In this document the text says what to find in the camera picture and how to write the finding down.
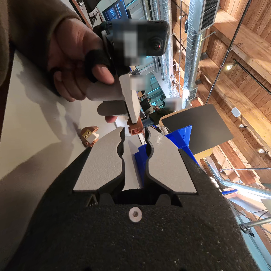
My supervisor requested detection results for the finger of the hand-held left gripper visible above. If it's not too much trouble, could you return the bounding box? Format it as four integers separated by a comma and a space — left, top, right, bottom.
86, 73, 141, 124
97, 100, 128, 117

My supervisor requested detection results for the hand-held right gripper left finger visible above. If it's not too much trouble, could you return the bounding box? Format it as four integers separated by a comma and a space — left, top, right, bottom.
73, 127, 125, 193

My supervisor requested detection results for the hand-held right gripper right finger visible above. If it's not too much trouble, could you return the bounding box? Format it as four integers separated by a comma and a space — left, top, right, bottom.
145, 127, 198, 195

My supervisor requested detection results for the brown round brick piece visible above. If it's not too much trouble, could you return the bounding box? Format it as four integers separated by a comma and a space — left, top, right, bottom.
128, 118, 145, 136

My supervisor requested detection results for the person's left forearm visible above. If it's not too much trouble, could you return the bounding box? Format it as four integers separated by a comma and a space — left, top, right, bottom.
0, 0, 81, 85

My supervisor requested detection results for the grey desk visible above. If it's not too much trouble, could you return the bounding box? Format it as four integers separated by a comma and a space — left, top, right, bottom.
0, 51, 127, 271

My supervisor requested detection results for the person's left hand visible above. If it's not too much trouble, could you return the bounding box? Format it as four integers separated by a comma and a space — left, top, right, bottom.
47, 17, 119, 124

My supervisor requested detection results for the small brown brick piece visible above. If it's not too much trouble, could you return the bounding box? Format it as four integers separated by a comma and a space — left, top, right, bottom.
81, 126, 100, 148

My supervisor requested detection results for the black computer monitor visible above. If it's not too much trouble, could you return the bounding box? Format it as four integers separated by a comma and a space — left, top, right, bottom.
102, 0, 129, 21

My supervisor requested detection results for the black board with wooden edge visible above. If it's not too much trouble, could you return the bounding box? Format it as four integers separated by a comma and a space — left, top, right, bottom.
160, 104, 234, 159

